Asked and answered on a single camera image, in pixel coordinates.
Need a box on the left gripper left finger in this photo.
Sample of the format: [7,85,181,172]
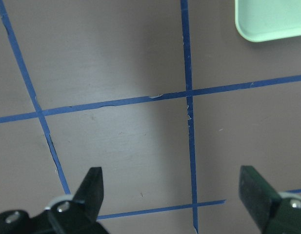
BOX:
[72,167,103,221]

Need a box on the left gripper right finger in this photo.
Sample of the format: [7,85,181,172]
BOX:
[239,165,282,232]

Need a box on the brown paper table cover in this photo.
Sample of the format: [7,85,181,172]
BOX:
[0,0,301,234]

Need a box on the light green tray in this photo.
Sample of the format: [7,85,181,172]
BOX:
[235,0,301,42]

